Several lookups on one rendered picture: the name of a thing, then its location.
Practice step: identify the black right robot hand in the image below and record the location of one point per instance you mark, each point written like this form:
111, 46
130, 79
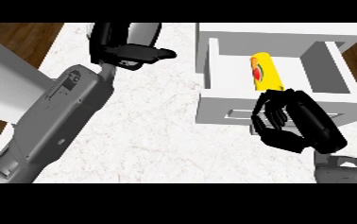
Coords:
312, 124

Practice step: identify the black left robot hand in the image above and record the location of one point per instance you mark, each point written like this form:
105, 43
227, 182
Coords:
134, 54

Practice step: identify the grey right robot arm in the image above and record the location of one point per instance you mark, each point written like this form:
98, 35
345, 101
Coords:
335, 174

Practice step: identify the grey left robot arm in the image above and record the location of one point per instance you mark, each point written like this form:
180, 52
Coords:
61, 114

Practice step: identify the white open drawer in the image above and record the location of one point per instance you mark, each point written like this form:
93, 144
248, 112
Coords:
232, 73

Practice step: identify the white drawer front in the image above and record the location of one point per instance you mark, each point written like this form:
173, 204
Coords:
211, 109

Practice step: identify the pale grey appliance block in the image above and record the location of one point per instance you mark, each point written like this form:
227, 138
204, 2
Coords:
18, 89

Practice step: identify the white cabinet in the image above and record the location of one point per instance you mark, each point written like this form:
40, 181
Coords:
279, 29

